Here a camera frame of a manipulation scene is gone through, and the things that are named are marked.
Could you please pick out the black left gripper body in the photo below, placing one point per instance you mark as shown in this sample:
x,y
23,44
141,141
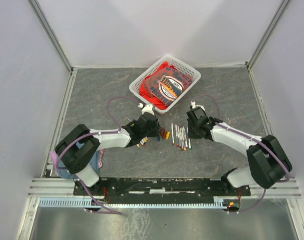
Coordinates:
x,y
154,131

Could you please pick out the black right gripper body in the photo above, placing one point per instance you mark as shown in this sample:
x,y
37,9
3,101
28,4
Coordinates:
x,y
192,128

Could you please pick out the pens pile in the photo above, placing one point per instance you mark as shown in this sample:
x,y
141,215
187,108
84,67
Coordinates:
x,y
142,142

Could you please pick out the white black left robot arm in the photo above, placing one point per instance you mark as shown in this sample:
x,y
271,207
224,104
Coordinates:
x,y
76,150

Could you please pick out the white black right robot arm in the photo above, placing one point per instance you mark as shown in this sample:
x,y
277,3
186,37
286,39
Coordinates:
x,y
268,163

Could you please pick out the red printed cloth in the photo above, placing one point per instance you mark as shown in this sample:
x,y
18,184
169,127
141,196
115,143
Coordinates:
x,y
164,86

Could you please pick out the white plastic basket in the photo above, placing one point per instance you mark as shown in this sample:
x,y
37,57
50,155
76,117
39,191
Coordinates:
x,y
180,65

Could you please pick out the blue pink cloth pile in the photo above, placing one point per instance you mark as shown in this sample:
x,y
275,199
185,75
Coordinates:
x,y
62,172

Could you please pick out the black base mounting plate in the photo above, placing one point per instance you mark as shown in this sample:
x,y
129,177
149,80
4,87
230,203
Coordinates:
x,y
205,186

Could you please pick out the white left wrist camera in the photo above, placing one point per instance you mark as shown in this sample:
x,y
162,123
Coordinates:
x,y
147,108

